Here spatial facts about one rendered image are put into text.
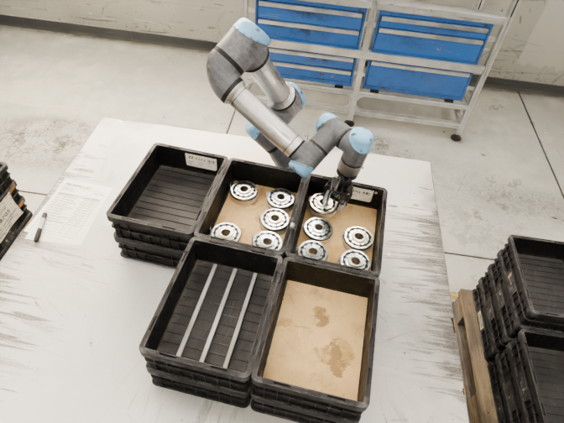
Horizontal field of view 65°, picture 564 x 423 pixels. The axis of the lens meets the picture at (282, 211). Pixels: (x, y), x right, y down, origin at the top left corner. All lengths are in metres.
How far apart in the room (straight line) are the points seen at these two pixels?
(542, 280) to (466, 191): 1.17
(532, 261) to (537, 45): 2.52
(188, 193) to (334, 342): 0.77
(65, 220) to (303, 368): 1.09
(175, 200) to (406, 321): 0.93
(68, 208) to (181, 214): 0.50
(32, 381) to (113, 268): 0.43
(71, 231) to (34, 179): 1.42
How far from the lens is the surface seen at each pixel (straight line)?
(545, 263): 2.32
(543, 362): 2.15
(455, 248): 2.85
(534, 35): 4.39
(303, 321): 1.37
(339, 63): 3.29
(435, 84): 3.41
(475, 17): 3.22
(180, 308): 1.40
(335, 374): 1.31
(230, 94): 1.41
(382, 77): 3.34
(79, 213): 1.90
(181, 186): 1.73
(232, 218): 1.60
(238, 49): 1.42
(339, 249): 1.54
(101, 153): 2.15
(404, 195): 1.99
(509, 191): 3.41
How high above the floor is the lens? 2.02
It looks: 47 degrees down
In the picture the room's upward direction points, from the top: 6 degrees clockwise
